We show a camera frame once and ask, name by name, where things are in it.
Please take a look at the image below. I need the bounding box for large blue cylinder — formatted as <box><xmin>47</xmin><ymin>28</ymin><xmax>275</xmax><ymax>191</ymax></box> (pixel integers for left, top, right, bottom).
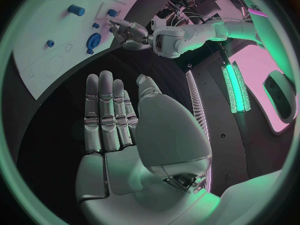
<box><xmin>66</xmin><ymin>3</ymin><xmax>87</xmax><ymax>17</ymax></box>

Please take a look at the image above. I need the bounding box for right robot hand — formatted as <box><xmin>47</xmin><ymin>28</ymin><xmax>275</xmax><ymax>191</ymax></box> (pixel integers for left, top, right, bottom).
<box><xmin>74</xmin><ymin>70</ymin><xmax>222</xmax><ymax>225</ymax></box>

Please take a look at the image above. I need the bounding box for blue gear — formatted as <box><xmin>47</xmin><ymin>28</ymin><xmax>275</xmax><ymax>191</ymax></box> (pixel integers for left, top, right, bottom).
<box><xmin>86</xmin><ymin>32</ymin><xmax>103</xmax><ymax>50</ymax></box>

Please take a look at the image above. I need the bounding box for white task board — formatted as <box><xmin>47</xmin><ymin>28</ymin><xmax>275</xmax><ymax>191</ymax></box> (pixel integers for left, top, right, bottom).
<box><xmin>11</xmin><ymin>0</ymin><xmax>155</xmax><ymax>101</ymax></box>

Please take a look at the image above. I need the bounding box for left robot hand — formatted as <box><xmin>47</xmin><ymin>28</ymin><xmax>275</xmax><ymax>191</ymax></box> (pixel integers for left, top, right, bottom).
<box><xmin>108</xmin><ymin>18</ymin><xmax>152</xmax><ymax>51</ymax></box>

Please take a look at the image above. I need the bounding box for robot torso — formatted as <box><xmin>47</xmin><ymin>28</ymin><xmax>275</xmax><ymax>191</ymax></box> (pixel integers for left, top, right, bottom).
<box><xmin>184</xmin><ymin>4</ymin><xmax>300</xmax><ymax>199</ymax></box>

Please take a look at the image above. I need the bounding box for glowing light bar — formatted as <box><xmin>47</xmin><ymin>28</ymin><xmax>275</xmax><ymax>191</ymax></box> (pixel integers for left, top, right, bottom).
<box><xmin>220</xmin><ymin>60</ymin><xmax>252</xmax><ymax>114</ymax></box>

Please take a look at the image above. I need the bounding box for white cable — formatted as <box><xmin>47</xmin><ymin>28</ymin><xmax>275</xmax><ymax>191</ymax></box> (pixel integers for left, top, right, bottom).
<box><xmin>183</xmin><ymin>11</ymin><xmax>253</xmax><ymax>21</ymax></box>
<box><xmin>173</xmin><ymin>14</ymin><xmax>254</xmax><ymax>27</ymax></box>

